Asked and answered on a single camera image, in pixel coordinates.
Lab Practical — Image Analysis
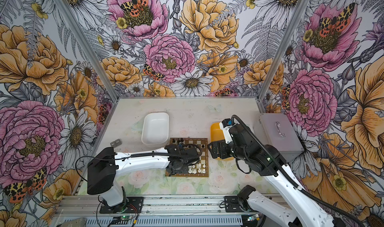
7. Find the wooden chess board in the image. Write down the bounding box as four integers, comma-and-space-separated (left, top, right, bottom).
165, 138, 209, 178

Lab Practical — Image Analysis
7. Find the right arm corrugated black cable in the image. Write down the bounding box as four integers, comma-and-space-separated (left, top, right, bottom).
230, 114, 365, 227

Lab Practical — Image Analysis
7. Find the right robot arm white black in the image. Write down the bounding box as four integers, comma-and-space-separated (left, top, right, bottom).
208, 116, 346, 227

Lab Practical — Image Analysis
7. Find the white plastic bin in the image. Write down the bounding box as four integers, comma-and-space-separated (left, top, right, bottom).
141, 112, 170, 149

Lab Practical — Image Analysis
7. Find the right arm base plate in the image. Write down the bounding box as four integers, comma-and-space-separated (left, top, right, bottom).
219, 196, 263, 213

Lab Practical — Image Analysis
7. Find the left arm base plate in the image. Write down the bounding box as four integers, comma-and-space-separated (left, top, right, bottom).
99, 197, 144, 214

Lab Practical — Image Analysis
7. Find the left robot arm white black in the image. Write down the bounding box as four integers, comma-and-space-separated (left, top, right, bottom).
87, 144, 203, 208

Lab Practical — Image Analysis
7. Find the green circuit board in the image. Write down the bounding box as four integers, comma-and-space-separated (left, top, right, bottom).
121, 215, 137, 221

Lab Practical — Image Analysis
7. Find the aluminium frame rail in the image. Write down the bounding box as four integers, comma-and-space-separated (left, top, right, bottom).
53, 193, 310, 216

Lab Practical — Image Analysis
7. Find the silver metal case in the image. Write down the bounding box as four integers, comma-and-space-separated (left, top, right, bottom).
260, 113, 304, 163

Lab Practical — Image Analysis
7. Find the yellow plastic bin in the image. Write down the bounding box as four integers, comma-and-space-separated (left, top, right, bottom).
211, 123, 234, 161

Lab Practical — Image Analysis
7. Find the small grey metal bracket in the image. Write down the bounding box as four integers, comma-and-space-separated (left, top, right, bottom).
110, 139, 122, 148

